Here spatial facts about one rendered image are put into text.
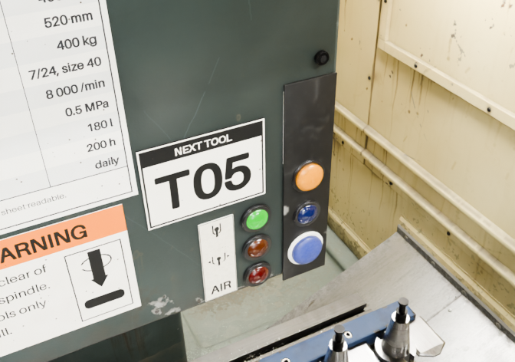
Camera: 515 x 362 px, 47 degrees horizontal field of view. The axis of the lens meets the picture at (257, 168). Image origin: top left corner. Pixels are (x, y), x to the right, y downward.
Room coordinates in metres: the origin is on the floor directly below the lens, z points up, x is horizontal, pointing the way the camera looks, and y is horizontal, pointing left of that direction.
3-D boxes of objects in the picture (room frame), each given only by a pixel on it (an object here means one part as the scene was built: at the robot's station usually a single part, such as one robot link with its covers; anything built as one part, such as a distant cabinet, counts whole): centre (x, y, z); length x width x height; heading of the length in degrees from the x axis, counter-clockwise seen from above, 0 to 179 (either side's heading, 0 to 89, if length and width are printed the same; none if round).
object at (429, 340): (0.62, -0.26, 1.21); 0.07 x 0.05 x 0.01; 26
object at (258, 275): (0.38, 0.00, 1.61); 0.02 x 0.01 x 0.02; 116
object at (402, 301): (0.59, -0.21, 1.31); 0.02 x 0.02 x 0.03
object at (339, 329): (0.55, -0.11, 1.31); 0.02 x 0.02 x 0.03
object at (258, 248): (0.38, 0.00, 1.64); 0.02 x 0.01 x 0.02; 116
